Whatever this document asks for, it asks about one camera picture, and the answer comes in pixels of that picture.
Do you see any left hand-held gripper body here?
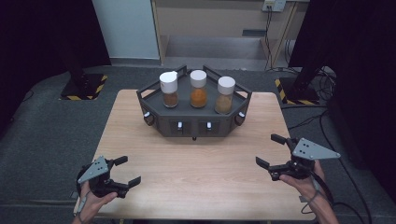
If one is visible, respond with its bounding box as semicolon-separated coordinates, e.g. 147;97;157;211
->
76;155;129;199

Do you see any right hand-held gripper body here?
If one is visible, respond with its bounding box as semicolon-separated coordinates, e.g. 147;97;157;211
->
267;137;342;182

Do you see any tan spice bottle white lid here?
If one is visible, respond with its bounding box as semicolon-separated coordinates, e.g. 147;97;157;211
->
214;76;236;115

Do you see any dark grey spice rack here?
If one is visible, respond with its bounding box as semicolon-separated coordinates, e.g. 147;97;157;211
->
135;63;253;142

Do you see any orange spice bottle white lid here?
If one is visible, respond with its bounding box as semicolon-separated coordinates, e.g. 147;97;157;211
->
189;69;208;109

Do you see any spice bottle with spout lid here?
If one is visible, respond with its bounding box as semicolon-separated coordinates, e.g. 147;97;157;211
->
159;70;180;109

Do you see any person's left hand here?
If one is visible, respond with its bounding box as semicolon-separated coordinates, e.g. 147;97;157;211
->
74;180;120;218

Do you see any person's right hand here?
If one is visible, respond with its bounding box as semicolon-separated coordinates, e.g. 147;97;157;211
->
278;160;326;203

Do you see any black stand with striped base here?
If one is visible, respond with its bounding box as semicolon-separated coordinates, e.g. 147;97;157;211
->
59;46;109;102
274;62;321;106

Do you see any white power outlet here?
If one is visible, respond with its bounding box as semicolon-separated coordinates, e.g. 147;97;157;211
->
262;0;288;13

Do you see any light wooden furniture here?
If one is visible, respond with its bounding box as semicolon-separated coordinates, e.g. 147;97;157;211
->
150;0;309;71

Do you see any black floor cable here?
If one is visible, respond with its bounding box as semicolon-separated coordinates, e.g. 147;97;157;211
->
318;108;375;224
288;105;328;130

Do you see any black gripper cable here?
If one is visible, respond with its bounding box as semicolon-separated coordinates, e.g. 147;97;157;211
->
311;171;368;224

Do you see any black outlet cable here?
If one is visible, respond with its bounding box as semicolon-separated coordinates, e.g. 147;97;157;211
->
264;10;275;71

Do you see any white wall panel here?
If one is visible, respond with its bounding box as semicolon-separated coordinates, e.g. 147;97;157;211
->
92;0;162;60

